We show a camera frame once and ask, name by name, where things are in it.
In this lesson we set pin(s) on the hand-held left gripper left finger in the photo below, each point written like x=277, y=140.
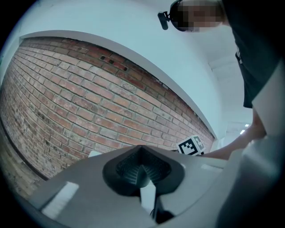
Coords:
x=121, y=176

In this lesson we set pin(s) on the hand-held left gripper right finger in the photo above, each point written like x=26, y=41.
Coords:
x=164, y=176

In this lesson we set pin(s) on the black head-mounted camera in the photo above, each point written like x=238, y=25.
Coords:
x=163, y=20

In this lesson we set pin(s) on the person's right forearm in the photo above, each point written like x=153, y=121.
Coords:
x=225, y=150

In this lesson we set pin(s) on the person's dark shirt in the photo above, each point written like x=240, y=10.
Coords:
x=256, y=44

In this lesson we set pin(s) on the person's head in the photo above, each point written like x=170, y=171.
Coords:
x=198, y=15

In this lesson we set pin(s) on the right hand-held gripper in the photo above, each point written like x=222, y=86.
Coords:
x=189, y=147

